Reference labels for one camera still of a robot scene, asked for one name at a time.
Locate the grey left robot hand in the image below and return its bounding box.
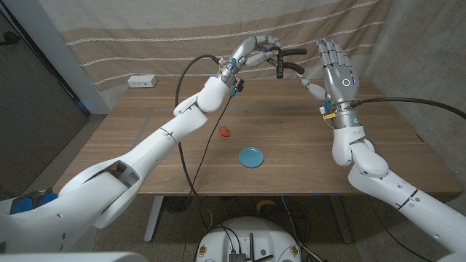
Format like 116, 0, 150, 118
218, 35, 283, 84

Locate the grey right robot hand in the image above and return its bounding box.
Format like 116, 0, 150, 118
297, 37, 360, 108

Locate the black hand grip exerciser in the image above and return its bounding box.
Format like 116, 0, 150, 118
267, 45, 309, 80

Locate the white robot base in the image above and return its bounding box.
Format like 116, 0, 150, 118
195, 216, 302, 262

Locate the blue dish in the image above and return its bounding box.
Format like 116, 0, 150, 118
238, 146, 265, 169

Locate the beige striped backdrop cloth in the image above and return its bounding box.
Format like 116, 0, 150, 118
38, 0, 392, 96

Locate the white power strip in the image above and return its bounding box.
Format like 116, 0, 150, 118
127, 74, 158, 89

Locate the grey table leg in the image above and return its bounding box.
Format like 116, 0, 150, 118
329, 194, 354, 244

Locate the yellow banana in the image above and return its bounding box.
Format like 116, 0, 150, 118
256, 199, 277, 215

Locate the black round floor fan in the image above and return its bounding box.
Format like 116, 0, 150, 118
162, 195, 193, 214

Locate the white table leg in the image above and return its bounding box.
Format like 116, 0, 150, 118
143, 195, 165, 244

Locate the dark grey door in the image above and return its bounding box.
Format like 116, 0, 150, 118
0, 10, 90, 199

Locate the blue and black pad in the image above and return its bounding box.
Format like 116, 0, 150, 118
9, 187, 59, 215

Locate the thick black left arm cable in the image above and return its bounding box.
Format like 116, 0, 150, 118
174, 54, 223, 237

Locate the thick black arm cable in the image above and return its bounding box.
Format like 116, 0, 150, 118
174, 54, 223, 237
351, 96, 466, 120

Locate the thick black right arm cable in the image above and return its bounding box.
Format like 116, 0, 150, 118
351, 96, 466, 120

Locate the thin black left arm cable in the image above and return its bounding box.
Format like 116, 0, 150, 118
181, 95, 234, 262

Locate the white door frame post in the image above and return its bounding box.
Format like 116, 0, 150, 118
3, 0, 111, 116

